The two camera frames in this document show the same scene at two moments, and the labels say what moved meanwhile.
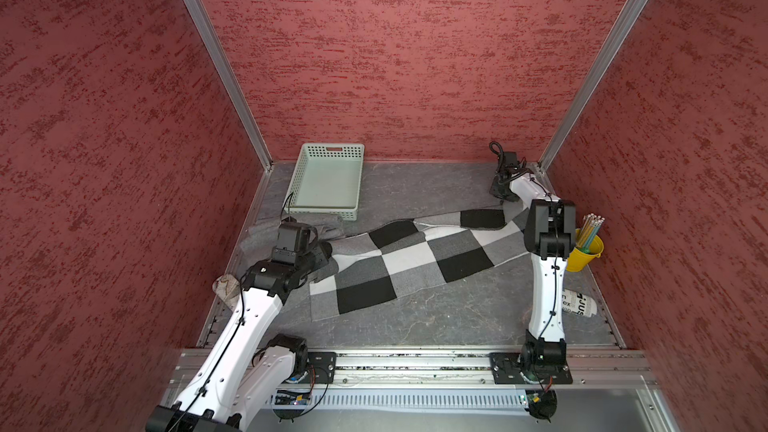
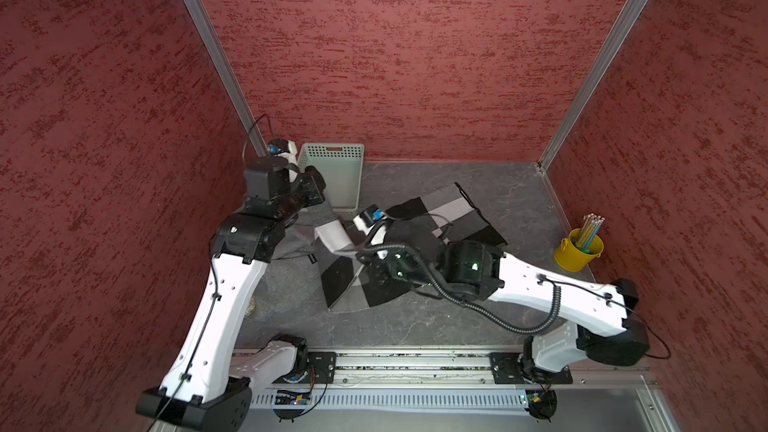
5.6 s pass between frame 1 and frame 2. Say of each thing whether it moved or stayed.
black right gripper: moved
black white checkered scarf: moved
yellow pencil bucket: stayed
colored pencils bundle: stayed
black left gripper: moved
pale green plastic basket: stayed
